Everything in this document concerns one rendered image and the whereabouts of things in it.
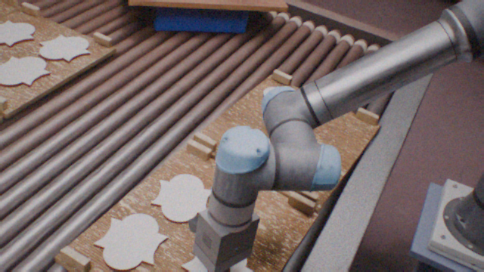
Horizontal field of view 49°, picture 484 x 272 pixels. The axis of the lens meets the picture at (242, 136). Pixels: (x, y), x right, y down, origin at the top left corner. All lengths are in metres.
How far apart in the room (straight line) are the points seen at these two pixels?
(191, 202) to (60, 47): 0.67
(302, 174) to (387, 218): 1.84
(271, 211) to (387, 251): 1.40
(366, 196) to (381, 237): 1.26
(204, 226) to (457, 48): 0.50
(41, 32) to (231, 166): 1.01
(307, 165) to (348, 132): 0.62
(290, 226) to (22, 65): 0.82
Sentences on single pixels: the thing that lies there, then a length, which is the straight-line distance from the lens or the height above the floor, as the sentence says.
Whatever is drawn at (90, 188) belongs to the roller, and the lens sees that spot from 1.17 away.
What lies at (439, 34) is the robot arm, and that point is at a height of 1.39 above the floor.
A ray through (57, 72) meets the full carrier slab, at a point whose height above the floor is 0.94.
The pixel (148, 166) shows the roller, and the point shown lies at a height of 0.91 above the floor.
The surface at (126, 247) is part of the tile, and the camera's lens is 1.02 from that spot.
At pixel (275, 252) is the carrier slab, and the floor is 0.94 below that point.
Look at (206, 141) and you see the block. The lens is 1.23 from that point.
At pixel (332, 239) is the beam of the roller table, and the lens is 1.15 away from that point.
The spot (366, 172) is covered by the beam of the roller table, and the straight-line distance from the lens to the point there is 1.34.
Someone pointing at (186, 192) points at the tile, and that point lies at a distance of 1.13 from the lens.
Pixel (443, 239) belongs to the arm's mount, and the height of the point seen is 0.90.
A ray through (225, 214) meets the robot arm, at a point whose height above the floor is 1.13.
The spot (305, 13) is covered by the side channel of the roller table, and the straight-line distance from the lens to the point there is 1.99.
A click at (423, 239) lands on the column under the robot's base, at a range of 1.31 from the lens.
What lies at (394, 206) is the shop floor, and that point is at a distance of 2.70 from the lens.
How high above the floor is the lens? 1.74
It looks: 38 degrees down
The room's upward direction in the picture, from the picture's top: 11 degrees clockwise
